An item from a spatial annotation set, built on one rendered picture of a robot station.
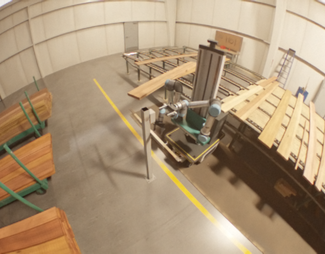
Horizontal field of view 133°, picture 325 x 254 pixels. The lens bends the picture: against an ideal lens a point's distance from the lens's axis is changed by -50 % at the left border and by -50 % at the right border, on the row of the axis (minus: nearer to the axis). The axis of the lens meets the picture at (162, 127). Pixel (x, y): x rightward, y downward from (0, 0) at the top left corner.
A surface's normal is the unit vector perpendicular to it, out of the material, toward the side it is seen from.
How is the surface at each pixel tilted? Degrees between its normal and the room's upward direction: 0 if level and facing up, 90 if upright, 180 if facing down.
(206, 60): 90
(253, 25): 90
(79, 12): 87
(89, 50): 92
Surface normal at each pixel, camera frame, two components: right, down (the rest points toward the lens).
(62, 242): 0.04, -0.73
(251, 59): -0.80, 0.40
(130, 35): 0.60, 0.56
